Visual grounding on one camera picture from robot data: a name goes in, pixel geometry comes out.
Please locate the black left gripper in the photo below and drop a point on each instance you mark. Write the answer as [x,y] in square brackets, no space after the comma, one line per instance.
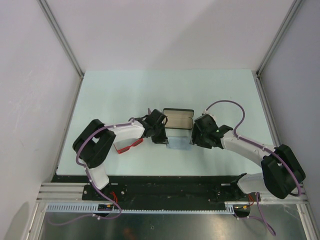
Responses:
[163,139]

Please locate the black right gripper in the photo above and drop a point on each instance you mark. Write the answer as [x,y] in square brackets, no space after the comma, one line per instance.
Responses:
[195,139]

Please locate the dark green glasses case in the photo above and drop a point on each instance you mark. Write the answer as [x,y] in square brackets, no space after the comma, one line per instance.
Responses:
[178,118]

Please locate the light blue cleaning cloth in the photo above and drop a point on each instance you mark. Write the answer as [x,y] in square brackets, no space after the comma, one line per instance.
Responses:
[178,143]

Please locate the red sunglasses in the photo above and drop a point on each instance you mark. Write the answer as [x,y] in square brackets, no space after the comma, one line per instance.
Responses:
[122,149]

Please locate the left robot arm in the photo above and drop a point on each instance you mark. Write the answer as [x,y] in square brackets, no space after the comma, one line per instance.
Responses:
[94,143]

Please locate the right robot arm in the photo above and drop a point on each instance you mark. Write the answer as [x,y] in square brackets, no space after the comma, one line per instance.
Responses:
[281,171]

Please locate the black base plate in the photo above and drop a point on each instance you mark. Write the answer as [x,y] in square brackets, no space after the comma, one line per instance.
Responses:
[161,190]

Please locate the grey slotted cable duct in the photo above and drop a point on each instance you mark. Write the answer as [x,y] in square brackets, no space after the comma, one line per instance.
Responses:
[209,207]

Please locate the aluminium front rail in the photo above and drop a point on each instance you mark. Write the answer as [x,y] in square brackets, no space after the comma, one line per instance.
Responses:
[72,192]

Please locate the right aluminium frame post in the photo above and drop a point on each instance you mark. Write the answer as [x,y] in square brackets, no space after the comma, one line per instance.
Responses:
[281,32]

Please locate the aluminium frame post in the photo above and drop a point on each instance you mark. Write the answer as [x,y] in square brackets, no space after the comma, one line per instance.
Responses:
[281,32]
[50,16]

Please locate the left aluminium frame post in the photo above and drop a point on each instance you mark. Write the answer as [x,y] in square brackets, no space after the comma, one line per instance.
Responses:
[50,16]

